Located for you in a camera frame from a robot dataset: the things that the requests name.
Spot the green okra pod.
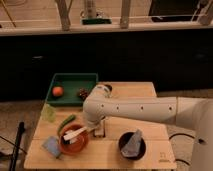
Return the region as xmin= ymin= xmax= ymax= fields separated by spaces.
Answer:
xmin=57 ymin=114 xmax=76 ymax=136

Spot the brown pine cone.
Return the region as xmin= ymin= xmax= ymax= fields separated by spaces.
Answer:
xmin=78 ymin=88 xmax=89 ymax=100

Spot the translucent green cup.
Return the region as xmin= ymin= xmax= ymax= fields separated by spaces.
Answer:
xmin=41 ymin=104 xmax=55 ymax=122

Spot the green plastic tray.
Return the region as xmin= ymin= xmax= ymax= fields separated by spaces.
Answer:
xmin=45 ymin=73 xmax=98 ymax=106

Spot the green base white post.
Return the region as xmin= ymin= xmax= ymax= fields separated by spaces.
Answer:
xmin=81 ymin=0 xmax=111 ymax=25

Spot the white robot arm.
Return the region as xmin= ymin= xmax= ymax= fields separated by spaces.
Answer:
xmin=83 ymin=84 xmax=213 ymax=171

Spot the black stand pole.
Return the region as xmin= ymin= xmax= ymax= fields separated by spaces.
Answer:
xmin=9 ymin=122 xmax=25 ymax=171

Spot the grey cloth in bowl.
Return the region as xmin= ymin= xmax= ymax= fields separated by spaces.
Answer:
xmin=119 ymin=130 xmax=142 ymax=158

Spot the dark brown bowl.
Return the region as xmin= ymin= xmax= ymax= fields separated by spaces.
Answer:
xmin=118 ymin=132 xmax=146 ymax=160

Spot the orange tomato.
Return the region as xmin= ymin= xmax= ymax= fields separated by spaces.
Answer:
xmin=52 ymin=86 xmax=64 ymax=97

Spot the red bowl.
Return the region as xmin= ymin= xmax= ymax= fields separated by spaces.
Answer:
xmin=59 ymin=124 xmax=89 ymax=155

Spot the black floor cable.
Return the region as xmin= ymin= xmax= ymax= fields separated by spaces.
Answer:
xmin=168 ymin=133 xmax=198 ymax=171

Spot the white handled dish brush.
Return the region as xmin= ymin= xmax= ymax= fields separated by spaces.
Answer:
xmin=62 ymin=127 xmax=87 ymax=144

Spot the blue grey sponge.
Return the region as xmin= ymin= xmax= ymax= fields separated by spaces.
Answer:
xmin=42 ymin=136 xmax=61 ymax=158

